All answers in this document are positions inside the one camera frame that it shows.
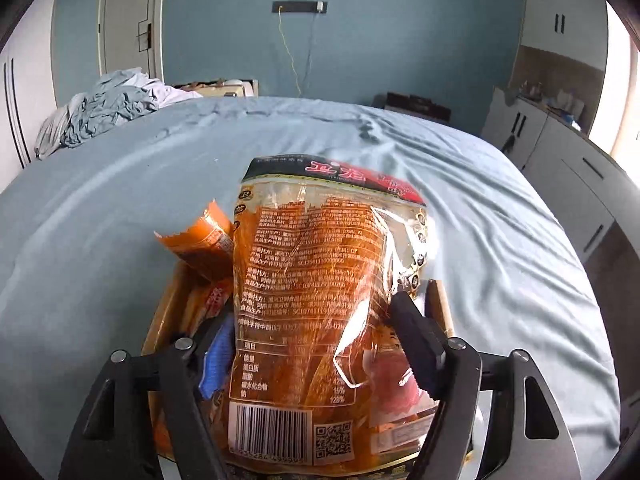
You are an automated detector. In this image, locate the grey cabinet row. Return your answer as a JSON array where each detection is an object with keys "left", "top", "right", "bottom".
[{"left": 480, "top": 87, "right": 639, "bottom": 262}]

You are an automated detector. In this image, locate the blue white snack bag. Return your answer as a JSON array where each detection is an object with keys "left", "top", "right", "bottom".
[{"left": 198, "top": 314, "right": 235, "bottom": 400}]

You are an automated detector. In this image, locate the bright window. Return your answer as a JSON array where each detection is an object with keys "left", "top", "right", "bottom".
[{"left": 589, "top": 3, "right": 640, "bottom": 184}]

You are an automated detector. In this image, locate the light blue bed sheet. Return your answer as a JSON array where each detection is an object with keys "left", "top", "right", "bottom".
[{"left": 1, "top": 98, "right": 620, "bottom": 479}]

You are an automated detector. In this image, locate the orange snack pack in box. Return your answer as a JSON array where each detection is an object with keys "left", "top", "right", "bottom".
[{"left": 154, "top": 200, "right": 233, "bottom": 282}]

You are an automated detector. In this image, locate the brown cardboard box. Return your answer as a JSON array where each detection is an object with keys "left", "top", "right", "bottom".
[{"left": 141, "top": 261, "right": 454, "bottom": 462}]

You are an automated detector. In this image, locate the black device by wall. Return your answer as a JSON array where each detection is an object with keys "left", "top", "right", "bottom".
[{"left": 384, "top": 92, "right": 451, "bottom": 124}]

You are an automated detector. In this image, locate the crumpled grey blanket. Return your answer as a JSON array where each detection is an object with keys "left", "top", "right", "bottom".
[{"left": 35, "top": 67, "right": 202, "bottom": 160}]

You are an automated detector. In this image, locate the black wall power strip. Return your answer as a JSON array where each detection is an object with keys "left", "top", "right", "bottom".
[{"left": 271, "top": 0, "right": 328, "bottom": 14}]

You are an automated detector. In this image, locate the large orange black snack bag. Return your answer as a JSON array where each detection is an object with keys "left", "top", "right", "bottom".
[{"left": 224, "top": 155, "right": 437, "bottom": 479}]

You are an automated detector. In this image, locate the white wardrobe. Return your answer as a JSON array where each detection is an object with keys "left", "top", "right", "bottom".
[{"left": 0, "top": 0, "right": 56, "bottom": 188}]

